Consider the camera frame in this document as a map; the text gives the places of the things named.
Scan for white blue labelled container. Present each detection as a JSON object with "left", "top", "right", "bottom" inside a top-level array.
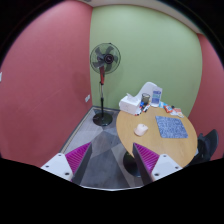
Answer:
[{"left": 151, "top": 87, "right": 162, "bottom": 107}]

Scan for grey patterned mouse pad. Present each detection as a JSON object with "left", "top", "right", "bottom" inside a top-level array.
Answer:
[{"left": 155, "top": 116, "right": 188, "bottom": 138}]

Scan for white chair backrest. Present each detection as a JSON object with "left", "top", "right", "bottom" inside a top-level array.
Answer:
[{"left": 137, "top": 82, "right": 156, "bottom": 99}]

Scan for black mesh pen holder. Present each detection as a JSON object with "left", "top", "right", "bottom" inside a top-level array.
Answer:
[{"left": 141, "top": 93, "right": 150, "bottom": 105}]

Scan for white wall socket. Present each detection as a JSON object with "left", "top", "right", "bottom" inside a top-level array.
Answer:
[{"left": 85, "top": 94, "right": 90, "bottom": 102}]

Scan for white computer mouse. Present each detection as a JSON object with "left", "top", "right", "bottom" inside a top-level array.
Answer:
[{"left": 134, "top": 124, "right": 148, "bottom": 136}]

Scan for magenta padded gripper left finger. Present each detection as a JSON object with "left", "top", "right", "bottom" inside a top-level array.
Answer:
[{"left": 42, "top": 142, "right": 92, "bottom": 185}]

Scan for black office chair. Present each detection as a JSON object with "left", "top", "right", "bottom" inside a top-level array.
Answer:
[{"left": 189, "top": 129, "right": 219, "bottom": 166}]

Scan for white tissue box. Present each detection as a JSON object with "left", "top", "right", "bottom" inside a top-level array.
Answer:
[{"left": 119, "top": 94, "right": 140, "bottom": 115}]

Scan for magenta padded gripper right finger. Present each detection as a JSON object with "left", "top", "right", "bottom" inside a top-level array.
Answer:
[{"left": 132, "top": 143, "right": 182, "bottom": 185}]

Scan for black standing pedestal fan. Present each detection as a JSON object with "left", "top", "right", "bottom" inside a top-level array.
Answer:
[{"left": 90, "top": 43, "right": 121, "bottom": 126}]

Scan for orange snack packet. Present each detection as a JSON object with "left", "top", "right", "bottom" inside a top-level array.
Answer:
[{"left": 164, "top": 105, "right": 174, "bottom": 113}]

